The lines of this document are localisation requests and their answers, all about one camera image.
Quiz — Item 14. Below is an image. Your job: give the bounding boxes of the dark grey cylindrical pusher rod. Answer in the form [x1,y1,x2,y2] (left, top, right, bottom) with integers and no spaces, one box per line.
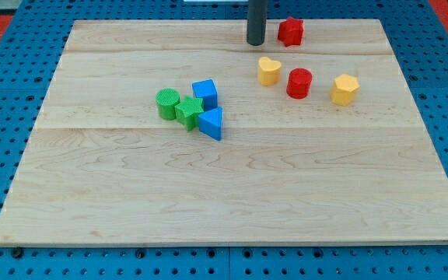
[247,0,267,46]

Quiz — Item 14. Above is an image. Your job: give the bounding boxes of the red star block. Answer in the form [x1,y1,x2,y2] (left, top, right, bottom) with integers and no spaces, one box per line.
[277,16,304,47]

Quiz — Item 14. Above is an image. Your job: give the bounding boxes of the green star block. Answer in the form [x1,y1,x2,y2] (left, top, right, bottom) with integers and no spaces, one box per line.
[175,96,204,131]

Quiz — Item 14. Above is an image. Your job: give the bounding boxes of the yellow heart block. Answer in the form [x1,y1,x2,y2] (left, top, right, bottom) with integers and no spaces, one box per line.
[257,57,282,86]

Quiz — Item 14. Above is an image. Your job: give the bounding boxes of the red cylinder block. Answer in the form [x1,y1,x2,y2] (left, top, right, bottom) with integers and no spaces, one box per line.
[286,68,313,99]

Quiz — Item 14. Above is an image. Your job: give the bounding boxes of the blue cube block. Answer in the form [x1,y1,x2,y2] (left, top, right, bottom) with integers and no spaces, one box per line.
[192,79,218,111]

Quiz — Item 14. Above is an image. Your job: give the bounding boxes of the yellow hexagon block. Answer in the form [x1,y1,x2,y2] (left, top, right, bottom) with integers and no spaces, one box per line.
[330,74,360,106]

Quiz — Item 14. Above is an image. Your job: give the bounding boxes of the blue triangle block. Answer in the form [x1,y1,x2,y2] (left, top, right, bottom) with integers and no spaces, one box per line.
[198,107,222,141]

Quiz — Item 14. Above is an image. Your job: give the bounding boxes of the green cylinder block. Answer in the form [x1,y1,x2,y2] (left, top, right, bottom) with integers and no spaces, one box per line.
[156,88,180,121]

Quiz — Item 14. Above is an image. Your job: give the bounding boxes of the light wooden board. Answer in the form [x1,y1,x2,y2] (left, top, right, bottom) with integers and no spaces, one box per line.
[0,19,448,248]

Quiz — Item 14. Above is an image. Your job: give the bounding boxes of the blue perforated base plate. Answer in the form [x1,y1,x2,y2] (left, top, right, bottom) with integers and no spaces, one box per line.
[0,1,448,279]

